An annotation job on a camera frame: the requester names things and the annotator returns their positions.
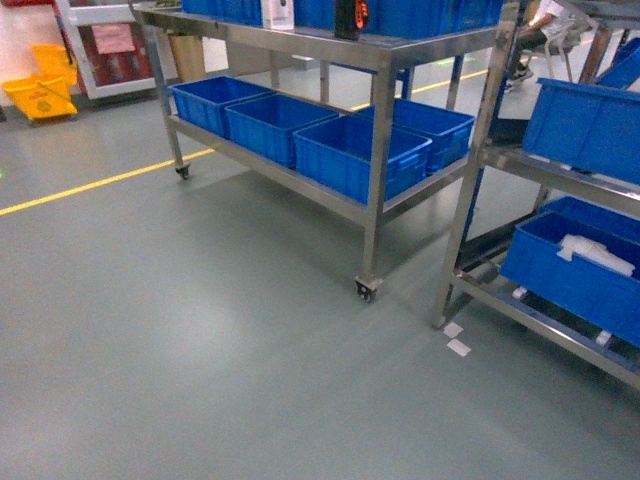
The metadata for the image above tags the stainless steel shelf cart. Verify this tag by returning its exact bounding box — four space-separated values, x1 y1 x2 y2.
129 2 499 302

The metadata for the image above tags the blue bin on cart right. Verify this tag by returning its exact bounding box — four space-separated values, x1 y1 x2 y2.
293 116 433 204

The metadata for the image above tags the blue bin on cart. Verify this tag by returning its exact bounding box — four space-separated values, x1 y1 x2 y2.
355 97 476 176
169 76 276 139
225 94 339 169
293 116 433 204

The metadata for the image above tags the blue bin on cart middle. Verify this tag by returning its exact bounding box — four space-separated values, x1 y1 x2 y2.
225 94 339 169

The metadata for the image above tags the blue bin on cart rear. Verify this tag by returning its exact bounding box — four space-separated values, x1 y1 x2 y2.
355 97 476 176

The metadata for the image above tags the blue bin on cart left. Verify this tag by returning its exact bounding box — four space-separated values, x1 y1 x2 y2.
169 76 276 139

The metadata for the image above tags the blue bin with white bags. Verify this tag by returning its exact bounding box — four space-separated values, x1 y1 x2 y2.
500 211 639 346

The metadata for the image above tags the fire hydrant cabinet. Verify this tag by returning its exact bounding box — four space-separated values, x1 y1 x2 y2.
54 0 155 100

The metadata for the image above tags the blue bin upper rack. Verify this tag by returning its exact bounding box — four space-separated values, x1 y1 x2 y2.
522 78 639 184

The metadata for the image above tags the seated person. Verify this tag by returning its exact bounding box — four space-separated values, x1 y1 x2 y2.
504 1 592 93

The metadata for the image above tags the yellow mop bucket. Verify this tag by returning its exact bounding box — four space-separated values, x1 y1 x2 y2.
1 44 78 123

